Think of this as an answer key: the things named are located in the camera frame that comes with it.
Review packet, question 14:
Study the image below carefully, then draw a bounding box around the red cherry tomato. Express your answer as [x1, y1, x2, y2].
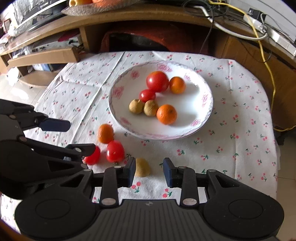
[83, 146, 101, 165]
[139, 89, 156, 103]
[106, 140, 125, 163]

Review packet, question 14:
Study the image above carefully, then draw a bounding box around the pale longan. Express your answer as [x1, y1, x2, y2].
[135, 158, 151, 177]

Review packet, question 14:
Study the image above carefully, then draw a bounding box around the small orange tomato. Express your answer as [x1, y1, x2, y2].
[98, 123, 114, 144]

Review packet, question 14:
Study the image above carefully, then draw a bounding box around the mandarin orange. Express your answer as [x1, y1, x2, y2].
[169, 76, 186, 94]
[156, 104, 178, 125]

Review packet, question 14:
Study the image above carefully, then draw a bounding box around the large orange-red tomato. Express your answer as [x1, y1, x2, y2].
[146, 71, 169, 92]

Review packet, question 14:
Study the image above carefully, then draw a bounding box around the wooden tv stand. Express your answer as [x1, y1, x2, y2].
[1, 4, 295, 129]

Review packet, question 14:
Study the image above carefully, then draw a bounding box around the cherry print tablecloth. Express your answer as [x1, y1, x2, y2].
[0, 51, 280, 227]

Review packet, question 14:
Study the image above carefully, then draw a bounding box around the white floral bowl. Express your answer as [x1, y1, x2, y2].
[108, 61, 213, 141]

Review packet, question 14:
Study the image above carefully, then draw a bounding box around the television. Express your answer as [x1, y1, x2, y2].
[10, 1, 69, 31]

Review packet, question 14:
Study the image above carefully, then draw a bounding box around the yellow apple in dish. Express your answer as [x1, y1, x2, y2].
[69, 0, 93, 7]

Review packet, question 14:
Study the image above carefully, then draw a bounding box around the glass fruit dish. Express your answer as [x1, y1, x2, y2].
[61, 0, 139, 16]

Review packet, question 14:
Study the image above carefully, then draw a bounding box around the white power strip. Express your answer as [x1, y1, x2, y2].
[243, 12, 295, 57]

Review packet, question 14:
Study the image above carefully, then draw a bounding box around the yellow cable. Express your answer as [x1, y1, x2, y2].
[208, 0, 296, 132]

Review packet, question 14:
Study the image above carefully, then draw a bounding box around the white cable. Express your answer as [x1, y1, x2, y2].
[193, 4, 269, 42]

